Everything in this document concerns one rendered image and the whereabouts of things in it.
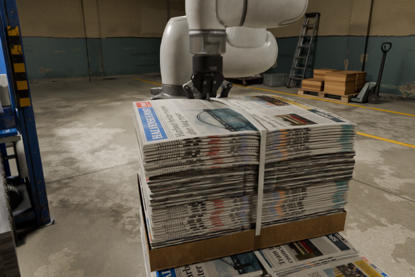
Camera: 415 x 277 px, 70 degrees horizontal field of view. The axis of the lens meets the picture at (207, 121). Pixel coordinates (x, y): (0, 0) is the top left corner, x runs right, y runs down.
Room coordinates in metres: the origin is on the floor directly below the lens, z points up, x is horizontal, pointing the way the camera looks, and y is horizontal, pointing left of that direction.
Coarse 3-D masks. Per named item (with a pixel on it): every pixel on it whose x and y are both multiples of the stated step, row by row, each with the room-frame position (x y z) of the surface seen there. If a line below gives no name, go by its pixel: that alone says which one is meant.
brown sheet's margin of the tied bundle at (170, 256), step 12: (204, 240) 0.42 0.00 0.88; (216, 240) 0.42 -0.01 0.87; (228, 240) 0.43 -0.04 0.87; (240, 240) 0.44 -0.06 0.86; (156, 252) 0.40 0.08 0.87; (168, 252) 0.40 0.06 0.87; (180, 252) 0.41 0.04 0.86; (192, 252) 0.41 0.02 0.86; (204, 252) 0.42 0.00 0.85; (216, 252) 0.43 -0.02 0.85; (228, 252) 0.43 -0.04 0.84; (240, 252) 0.44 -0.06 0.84; (156, 264) 0.40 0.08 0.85; (168, 264) 0.40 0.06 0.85; (180, 264) 0.41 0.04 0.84
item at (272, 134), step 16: (224, 112) 0.57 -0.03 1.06; (240, 128) 0.46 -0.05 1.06; (256, 128) 0.47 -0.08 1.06; (272, 128) 0.46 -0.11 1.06; (256, 144) 0.44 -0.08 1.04; (272, 144) 0.45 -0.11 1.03; (256, 160) 0.45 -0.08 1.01; (272, 160) 0.45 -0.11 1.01; (256, 176) 0.45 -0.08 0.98; (272, 176) 0.46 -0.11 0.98; (256, 192) 0.45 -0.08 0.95; (272, 192) 0.46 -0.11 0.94; (256, 208) 0.45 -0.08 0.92; (272, 208) 0.46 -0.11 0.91
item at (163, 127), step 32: (160, 128) 0.46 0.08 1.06; (192, 128) 0.45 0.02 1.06; (224, 128) 0.46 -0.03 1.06; (160, 160) 0.40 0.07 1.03; (192, 160) 0.41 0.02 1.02; (224, 160) 0.43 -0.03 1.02; (160, 192) 0.40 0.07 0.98; (192, 192) 0.42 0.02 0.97; (224, 192) 0.43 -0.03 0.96; (160, 224) 0.40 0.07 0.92; (192, 224) 0.42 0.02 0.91; (224, 224) 0.43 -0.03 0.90
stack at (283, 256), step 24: (144, 240) 0.50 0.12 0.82; (312, 240) 0.48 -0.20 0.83; (336, 240) 0.48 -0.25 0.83; (192, 264) 0.42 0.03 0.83; (216, 264) 0.42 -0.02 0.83; (240, 264) 0.42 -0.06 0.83; (264, 264) 0.42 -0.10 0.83; (288, 264) 0.42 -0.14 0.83; (312, 264) 0.43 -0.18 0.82; (336, 264) 0.42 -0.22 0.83; (360, 264) 0.42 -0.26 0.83
